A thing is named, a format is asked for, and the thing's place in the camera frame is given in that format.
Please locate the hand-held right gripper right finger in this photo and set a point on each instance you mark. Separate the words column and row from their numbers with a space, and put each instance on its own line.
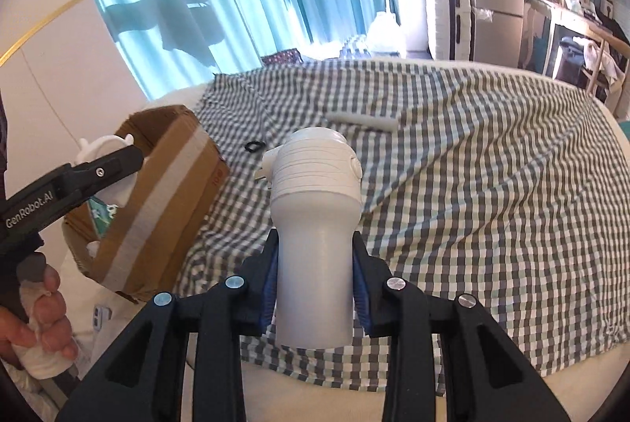
column 361, row 289

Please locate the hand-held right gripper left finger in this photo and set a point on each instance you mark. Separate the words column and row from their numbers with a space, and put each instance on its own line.
column 269, row 284

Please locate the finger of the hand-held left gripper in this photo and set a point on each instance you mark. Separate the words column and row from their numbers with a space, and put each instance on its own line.
column 113, row 168

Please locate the white plush toy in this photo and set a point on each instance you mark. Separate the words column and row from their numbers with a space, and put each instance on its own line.
column 98, row 148

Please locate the white bottle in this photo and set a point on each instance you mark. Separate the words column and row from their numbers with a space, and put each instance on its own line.
column 315, row 254

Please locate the brown cardboard box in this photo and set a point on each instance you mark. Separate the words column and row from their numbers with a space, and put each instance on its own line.
column 167, row 205

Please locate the person's left hand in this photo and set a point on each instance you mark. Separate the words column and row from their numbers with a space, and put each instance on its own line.
column 51, row 308

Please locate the cyan plastic packet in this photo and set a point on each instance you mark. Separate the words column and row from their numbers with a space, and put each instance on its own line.
column 103, row 217

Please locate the grey checkered cloth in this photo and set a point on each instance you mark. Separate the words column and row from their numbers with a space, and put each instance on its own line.
column 467, row 205

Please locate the white cloth wad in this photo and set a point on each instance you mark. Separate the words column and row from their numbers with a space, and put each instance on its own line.
column 42, row 360

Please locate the white stick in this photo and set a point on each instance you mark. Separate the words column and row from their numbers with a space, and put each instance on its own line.
column 364, row 121

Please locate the dark patterned bag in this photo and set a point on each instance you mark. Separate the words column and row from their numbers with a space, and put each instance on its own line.
column 280, row 57

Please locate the white bed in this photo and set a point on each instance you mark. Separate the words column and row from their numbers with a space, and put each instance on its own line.
column 581, row 377

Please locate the pack of water bottles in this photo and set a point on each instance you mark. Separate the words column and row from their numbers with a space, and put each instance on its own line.
column 354, row 45

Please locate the large clear water jug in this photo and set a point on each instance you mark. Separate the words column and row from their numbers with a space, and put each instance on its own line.
column 386, row 33

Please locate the white suitcase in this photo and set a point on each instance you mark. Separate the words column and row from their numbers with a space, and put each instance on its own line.
column 443, row 23

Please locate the silver fridge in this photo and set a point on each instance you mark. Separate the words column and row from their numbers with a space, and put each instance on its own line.
column 497, row 33

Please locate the dark clothes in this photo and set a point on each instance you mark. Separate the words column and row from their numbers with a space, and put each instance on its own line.
column 571, row 57

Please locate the wooden chair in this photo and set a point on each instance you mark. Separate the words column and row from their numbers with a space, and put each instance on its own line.
column 598, row 77

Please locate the white garment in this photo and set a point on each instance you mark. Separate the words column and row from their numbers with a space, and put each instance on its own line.
column 605, row 62

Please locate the wooden dressing desk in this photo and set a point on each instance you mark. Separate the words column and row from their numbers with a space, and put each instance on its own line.
column 566, row 15

